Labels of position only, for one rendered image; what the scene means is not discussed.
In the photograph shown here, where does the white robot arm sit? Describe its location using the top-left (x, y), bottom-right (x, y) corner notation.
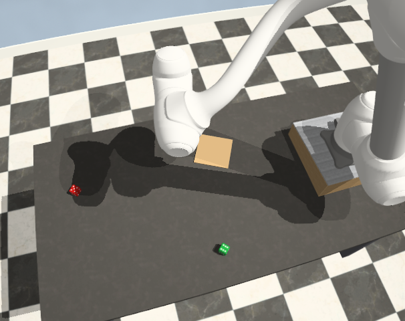
top-left (152, 0), bottom-right (405, 206)

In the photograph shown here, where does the green die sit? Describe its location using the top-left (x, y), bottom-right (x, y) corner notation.
top-left (218, 243), bottom-right (230, 255)

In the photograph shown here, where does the pale yellow mat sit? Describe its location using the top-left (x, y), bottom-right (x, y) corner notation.
top-left (194, 134), bottom-right (233, 169)

